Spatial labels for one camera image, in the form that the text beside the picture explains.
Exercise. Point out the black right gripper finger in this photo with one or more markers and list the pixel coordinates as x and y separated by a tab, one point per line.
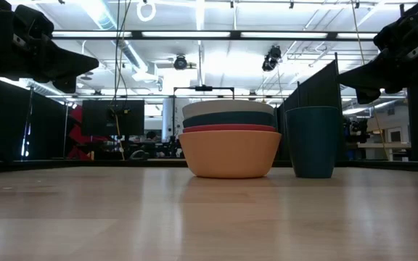
368	96
379	76

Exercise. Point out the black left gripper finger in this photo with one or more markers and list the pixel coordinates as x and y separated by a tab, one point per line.
67	86
73	62

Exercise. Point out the teal cup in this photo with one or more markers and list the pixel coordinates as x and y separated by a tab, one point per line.
312	143

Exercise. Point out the dark blue bowl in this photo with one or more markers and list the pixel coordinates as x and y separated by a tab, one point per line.
229	119

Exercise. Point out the white bowl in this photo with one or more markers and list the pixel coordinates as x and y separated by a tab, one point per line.
227	107

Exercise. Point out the red bowl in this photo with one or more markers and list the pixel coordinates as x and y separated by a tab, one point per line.
229	128

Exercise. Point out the orange bowl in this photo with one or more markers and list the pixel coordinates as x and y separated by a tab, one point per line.
229	154

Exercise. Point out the black background robot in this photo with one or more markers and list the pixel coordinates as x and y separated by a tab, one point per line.
356	130

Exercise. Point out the black computer monitor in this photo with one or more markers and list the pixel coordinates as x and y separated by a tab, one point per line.
96	117

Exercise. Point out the red background object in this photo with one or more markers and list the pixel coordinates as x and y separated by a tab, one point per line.
76	136

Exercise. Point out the person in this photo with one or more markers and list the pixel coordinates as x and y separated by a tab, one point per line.
152	136

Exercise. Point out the white round column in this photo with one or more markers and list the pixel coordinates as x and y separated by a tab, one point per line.
171	119

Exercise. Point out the black table edge frame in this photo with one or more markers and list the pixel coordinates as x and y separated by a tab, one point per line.
85	164

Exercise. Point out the black ceiling camera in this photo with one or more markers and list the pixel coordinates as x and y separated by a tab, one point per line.
271	58
180	62

